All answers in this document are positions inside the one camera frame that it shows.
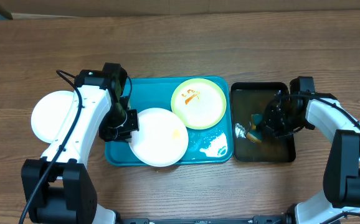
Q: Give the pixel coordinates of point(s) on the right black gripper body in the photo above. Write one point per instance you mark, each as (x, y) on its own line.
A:
(283, 122)

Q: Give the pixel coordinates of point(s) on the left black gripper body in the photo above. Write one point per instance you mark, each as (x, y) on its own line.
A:
(119, 124)

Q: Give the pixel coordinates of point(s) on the green yellow sponge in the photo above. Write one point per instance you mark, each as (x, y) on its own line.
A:
(254, 133)

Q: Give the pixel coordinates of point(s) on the white plate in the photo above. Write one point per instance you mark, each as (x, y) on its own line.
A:
(49, 114)
(162, 138)

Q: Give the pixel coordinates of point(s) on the white plate front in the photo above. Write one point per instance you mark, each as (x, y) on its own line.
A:
(49, 114)

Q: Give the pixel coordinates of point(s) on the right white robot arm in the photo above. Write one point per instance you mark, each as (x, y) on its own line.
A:
(340, 196)

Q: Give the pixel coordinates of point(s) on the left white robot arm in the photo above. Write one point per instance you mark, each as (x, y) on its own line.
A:
(57, 187)

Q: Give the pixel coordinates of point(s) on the black water tray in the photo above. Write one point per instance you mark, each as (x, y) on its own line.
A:
(246, 99)

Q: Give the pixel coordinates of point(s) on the yellow-green plate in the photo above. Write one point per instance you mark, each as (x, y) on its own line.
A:
(199, 103)

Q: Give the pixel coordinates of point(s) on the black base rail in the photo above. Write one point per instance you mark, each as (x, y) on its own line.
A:
(258, 219)

